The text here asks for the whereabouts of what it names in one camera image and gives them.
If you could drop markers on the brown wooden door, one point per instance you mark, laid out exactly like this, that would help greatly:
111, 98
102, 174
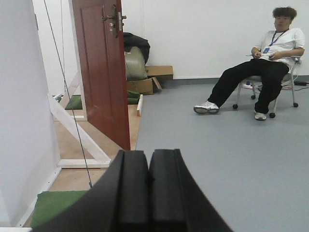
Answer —
102, 64

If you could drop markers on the green mat near frame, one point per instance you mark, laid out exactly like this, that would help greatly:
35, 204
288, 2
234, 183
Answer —
51, 203

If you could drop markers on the olive green sack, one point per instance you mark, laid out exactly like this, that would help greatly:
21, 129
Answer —
135, 66

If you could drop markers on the lower green sandbag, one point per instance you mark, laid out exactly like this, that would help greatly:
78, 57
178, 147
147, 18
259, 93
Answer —
133, 100

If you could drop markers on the closed cardboard box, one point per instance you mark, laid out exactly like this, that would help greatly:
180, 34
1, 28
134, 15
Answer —
160, 72

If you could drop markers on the black jacket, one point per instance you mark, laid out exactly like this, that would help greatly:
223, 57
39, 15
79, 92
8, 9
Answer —
131, 40

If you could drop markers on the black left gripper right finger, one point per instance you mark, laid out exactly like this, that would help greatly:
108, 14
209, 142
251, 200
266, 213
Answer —
177, 203

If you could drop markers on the white wooden door frame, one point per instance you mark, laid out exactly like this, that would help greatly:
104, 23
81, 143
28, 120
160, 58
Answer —
99, 157

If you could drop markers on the brass door handle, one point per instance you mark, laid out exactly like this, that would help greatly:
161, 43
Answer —
117, 20

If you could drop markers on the seated person in white shirt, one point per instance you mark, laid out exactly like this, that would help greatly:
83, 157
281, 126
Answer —
272, 59

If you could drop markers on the black power adapter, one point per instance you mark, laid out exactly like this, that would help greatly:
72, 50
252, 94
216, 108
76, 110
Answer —
300, 83

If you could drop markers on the white power strip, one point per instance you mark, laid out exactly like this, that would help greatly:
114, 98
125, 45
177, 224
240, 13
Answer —
247, 86

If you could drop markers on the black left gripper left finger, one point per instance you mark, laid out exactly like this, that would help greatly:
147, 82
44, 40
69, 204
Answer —
118, 202

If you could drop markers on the open cardboard box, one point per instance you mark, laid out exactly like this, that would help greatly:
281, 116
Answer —
145, 87

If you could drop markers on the white wooden base strip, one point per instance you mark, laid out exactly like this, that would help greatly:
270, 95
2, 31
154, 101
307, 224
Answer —
139, 106

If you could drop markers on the plywood base board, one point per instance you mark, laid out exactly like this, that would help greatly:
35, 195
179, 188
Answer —
70, 148

